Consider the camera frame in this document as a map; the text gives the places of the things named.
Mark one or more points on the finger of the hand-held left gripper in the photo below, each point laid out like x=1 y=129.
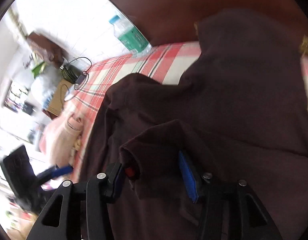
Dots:
x=60 y=171

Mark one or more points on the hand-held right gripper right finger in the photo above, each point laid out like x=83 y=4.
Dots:
x=187 y=175

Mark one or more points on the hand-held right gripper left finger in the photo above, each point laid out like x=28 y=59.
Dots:
x=114 y=182

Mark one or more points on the dark brown garment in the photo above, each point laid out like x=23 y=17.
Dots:
x=231 y=105

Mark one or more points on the pink cloth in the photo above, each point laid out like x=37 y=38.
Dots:
x=61 y=135

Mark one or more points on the cardboard box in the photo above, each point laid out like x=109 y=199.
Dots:
x=57 y=100

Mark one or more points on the white plastic bag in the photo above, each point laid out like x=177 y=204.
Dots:
x=44 y=85

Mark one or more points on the red plaid bed sheet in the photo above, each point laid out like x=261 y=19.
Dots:
x=111 y=65

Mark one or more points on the brown bag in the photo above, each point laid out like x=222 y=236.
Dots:
x=44 y=45

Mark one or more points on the clear water bottle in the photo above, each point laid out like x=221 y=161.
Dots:
x=130 y=36

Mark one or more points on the brown headboard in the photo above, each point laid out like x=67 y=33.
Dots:
x=193 y=0

